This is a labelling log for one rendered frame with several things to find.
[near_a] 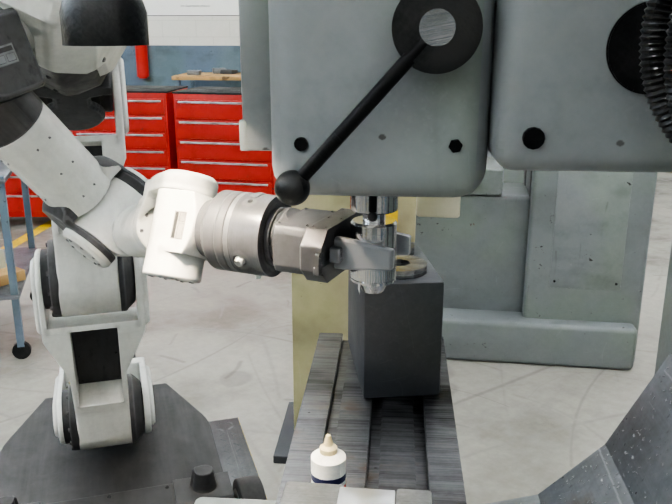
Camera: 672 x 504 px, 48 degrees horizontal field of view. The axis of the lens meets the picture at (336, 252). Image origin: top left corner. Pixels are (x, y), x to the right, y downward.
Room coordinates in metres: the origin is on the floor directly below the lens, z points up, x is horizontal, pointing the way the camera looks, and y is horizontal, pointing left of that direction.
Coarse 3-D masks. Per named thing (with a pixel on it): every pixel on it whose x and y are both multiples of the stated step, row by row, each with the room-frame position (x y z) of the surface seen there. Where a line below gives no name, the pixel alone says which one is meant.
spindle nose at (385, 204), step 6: (354, 198) 0.73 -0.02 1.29; (360, 198) 0.72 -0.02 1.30; (366, 198) 0.72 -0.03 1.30; (378, 198) 0.72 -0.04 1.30; (384, 198) 0.72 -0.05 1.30; (390, 198) 0.72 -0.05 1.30; (396, 198) 0.73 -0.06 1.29; (354, 204) 0.73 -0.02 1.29; (360, 204) 0.72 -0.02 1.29; (366, 204) 0.72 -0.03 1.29; (378, 204) 0.72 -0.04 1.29; (384, 204) 0.72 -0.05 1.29; (390, 204) 0.72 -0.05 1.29; (396, 204) 0.73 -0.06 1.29; (354, 210) 0.73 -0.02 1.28; (360, 210) 0.72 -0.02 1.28; (366, 210) 0.72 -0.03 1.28; (378, 210) 0.72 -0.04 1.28; (384, 210) 0.72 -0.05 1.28; (390, 210) 0.72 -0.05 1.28; (396, 210) 0.73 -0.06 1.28
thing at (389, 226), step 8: (360, 216) 0.76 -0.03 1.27; (352, 224) 0.73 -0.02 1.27; (360, 224) 0.73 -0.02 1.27; (368, 224) 0.72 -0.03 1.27; (376, 224) 0.72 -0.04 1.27; (384, 224) 0.72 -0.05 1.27; (392, 224) 0.73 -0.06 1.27; (360, 232) 0.72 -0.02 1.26; (368, 232) 0.72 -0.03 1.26; (376, 232) 0.72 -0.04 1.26; (384, 232) 0.72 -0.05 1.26; (392, 232) 0.73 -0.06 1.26
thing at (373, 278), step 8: (352, 232) 0.73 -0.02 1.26; (368, 240) 0.72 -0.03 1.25; (376, 240) 0.72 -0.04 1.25; (384, 240) 0.72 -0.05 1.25; (392, 240) 0.73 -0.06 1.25; (352, 272) 0.73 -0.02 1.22; (360, 272) 0.72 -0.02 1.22; (368, 272) 0.72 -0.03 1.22; (376, 272) 0.72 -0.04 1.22; (384, 272) 0.72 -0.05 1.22; (392, 272) 0.73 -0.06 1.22; (352, 280) 0.73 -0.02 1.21; (360, 280) 0.72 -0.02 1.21; (368, 280) 0.72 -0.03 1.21; (376, 280) 0.72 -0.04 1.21; (384, 280) 0.72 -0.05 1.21; (392, 280) 0.73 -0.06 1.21
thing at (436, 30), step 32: (416, 0) 0.61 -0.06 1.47; (448, 0) 0.61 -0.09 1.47; (416, 32) 0.61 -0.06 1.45; (448, 32) 0.61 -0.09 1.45; (480, 32) 0.61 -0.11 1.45; (416, 64) 0.61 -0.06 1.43; (448, 64) 0.61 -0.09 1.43; (384, 96) 0.62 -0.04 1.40; (352, 128) 0.61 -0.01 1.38; (320, 160) 0.62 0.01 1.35; (288, 192) 0.61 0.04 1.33
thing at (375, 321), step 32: (416, 256) 1.20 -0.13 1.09; (352, 288) 1.21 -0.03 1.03; (416, 288) 1.07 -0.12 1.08; (352, 320) 1.21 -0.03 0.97; (384, 320) 1.06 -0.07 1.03; (416, 320) 1.07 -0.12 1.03; (352, 352) 1.20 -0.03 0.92; (384, 352) 1.06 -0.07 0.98; (416, 352) 1.07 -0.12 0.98; (384, 384) 1.06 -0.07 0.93; (416, 384) 1.07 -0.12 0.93
